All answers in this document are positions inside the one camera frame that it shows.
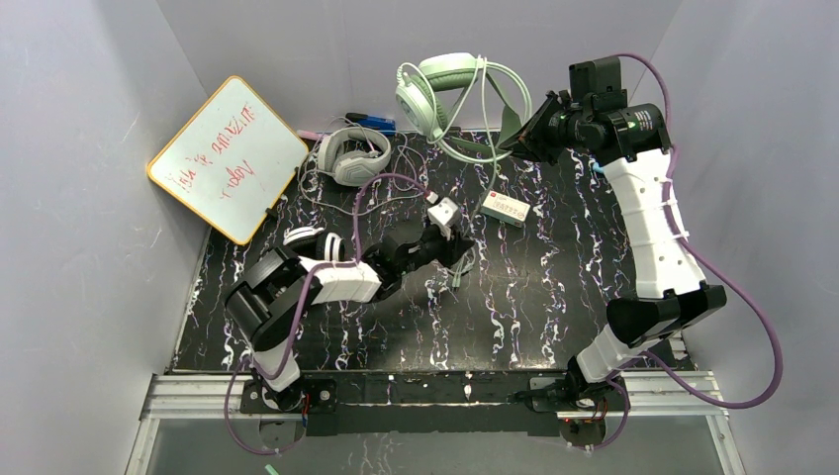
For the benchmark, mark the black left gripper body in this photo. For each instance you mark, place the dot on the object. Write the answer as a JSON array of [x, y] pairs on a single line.
[[439, 242]]

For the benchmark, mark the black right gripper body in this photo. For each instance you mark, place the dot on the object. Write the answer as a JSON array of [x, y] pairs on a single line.
[[547, 125]]

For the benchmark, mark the mint green headphones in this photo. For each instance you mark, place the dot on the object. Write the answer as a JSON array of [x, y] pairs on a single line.
[[432, 94]]

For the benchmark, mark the grey white headphones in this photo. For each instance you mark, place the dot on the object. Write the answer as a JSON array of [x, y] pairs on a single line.
[[352, 155]]

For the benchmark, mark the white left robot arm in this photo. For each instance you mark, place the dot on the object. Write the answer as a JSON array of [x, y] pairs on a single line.
[[269, 300]]

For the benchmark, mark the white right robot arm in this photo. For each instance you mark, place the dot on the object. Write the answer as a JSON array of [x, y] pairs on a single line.
[[633, 147]]

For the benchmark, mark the small white red box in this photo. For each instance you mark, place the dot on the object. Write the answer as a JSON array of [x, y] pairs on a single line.
[[505, 209]]

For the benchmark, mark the blue marker pen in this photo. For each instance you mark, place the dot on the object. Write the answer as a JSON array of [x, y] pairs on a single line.
[[385, 126]]

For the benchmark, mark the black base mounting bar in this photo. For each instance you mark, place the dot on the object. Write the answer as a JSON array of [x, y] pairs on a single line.
[[345, 402]]

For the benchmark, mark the yellow framed whiteboard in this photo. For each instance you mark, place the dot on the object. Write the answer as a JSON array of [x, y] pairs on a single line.
[[231, 162]]

